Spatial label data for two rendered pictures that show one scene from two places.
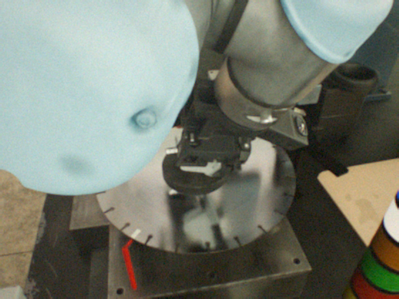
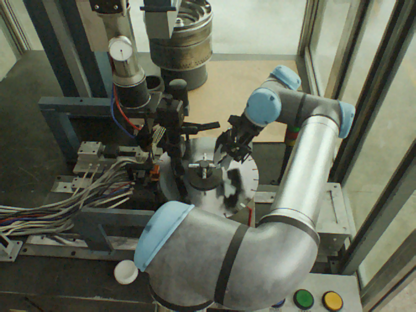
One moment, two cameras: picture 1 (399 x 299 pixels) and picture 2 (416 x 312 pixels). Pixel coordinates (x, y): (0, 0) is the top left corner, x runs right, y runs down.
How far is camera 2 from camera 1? 0.79 m
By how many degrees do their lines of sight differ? 52
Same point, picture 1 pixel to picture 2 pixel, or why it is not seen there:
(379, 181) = (197, 119)
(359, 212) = (213, 135)
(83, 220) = not seen: hidden behind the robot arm
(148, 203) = (225, 197)
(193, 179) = (216, 176)
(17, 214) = not seen: outside the picture
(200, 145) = (250, 147)
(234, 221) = (244, 168)
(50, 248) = not seen: hidden behind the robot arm
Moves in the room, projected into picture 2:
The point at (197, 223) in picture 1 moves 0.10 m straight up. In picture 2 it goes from (242, 181) to (244, 159)
